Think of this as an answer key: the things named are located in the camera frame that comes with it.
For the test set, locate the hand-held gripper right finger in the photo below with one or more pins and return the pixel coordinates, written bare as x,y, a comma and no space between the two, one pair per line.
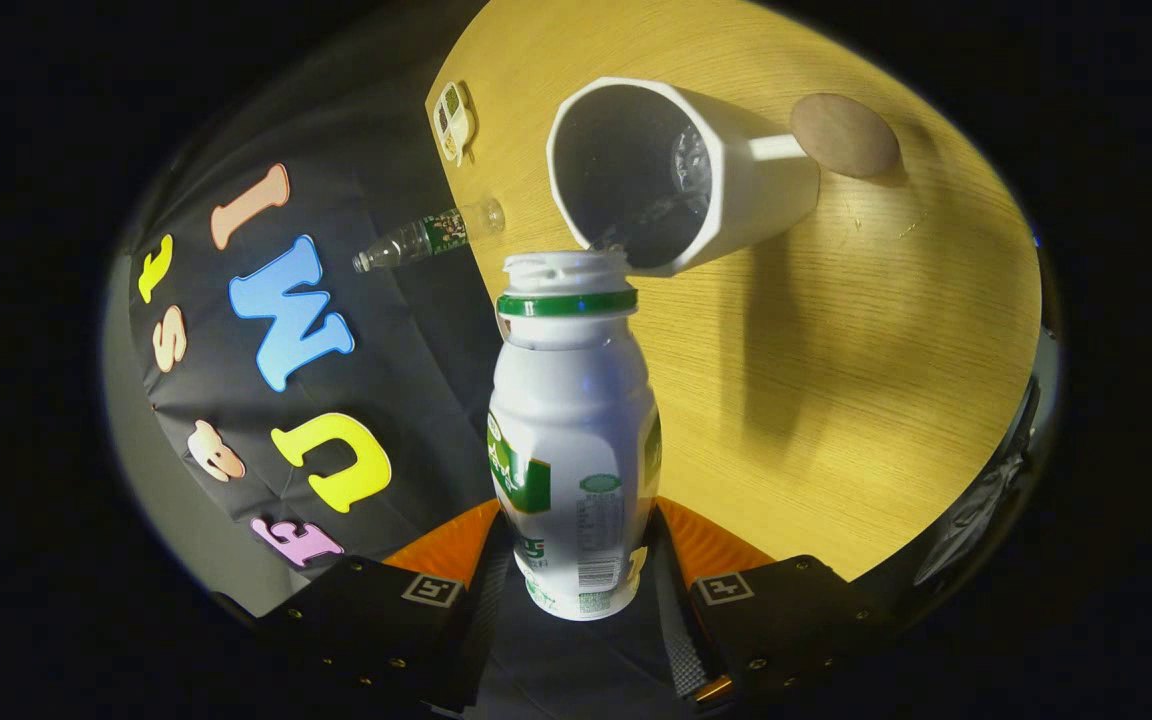
676,620

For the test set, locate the white juice bottle green label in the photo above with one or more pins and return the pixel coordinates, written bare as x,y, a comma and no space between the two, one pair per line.
576,420

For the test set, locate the wooden table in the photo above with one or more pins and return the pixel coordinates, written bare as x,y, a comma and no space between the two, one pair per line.
836,400

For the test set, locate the clear plastic water bottle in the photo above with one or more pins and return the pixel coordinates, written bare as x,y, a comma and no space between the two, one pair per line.
426,235

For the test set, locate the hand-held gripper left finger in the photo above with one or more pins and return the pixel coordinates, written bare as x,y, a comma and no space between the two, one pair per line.
481,620

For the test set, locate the white divided snack tray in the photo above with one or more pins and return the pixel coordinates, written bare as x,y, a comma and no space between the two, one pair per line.
454,125

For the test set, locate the white cup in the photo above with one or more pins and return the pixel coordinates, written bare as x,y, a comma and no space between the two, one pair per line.
756,190

